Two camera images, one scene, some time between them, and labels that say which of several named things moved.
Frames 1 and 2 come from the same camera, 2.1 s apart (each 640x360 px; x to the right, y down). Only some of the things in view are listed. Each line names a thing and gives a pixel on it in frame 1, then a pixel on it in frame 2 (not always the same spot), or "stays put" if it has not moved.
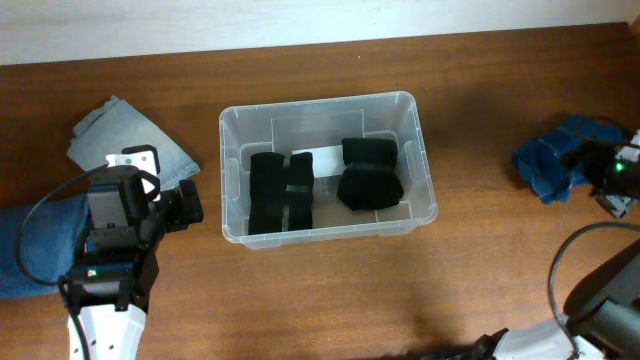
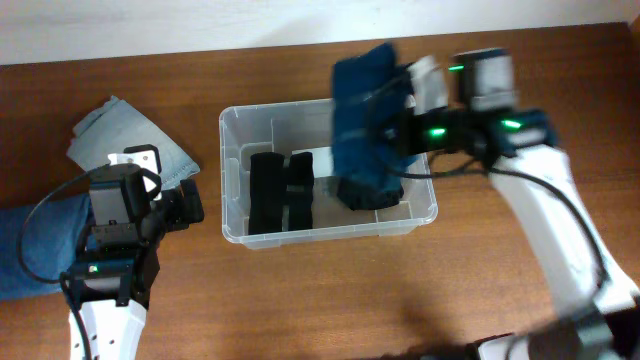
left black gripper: (183, 213) stays put
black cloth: (269, 181) stays put
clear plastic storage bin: (324, 169) stays put
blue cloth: (540, 161) to (369, 93)
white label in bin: (327, 161) stays put
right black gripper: (605, 161) to (418, 140)
